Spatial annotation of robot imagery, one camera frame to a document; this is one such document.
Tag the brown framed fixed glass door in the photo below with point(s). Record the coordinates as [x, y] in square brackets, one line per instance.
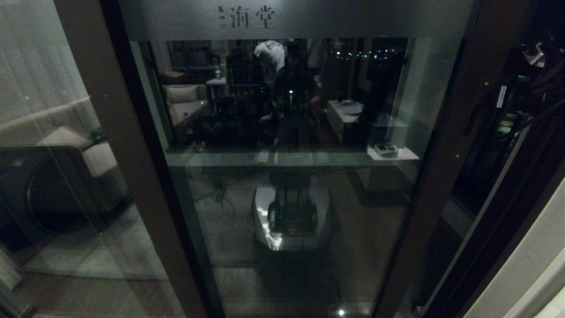
[128, 132]

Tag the grey floor rug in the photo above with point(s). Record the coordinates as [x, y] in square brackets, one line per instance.
[110, 251]

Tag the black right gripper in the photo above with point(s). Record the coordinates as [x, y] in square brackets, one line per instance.
[525, 97]

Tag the dark framed window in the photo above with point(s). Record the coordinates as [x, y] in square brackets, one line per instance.
[485, 176]

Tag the brown framed sliding glass door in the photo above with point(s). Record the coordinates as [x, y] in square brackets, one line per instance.
[437, 198]

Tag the grey and beige sofa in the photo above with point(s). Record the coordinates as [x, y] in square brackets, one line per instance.
[66, 139]

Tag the dark brown door jamb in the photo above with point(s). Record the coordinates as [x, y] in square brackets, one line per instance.
[507, 247]

